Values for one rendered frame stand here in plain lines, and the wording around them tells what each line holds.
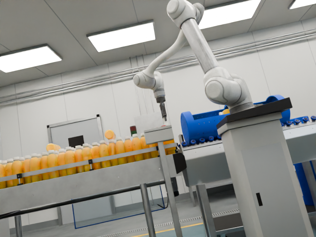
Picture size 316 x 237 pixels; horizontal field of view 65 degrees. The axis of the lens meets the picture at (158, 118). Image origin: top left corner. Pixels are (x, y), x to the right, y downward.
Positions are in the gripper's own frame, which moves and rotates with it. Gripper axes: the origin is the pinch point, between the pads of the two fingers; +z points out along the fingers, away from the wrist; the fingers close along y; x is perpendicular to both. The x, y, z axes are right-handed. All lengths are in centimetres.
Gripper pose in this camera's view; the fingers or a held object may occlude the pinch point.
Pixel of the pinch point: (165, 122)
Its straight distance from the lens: 195.0
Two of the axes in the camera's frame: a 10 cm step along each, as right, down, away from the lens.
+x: -9.8, 1.9, -1.0
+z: 2.0, 9.6, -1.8
